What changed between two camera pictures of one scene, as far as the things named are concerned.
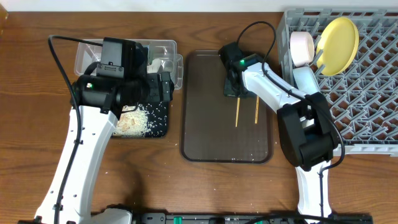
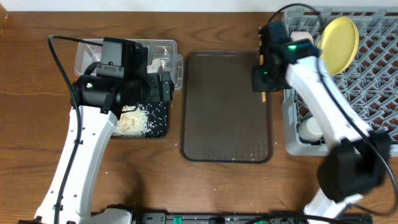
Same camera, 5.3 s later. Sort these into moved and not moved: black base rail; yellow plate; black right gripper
Moved: black right gripper
Not moved: yellow plate; black base rail
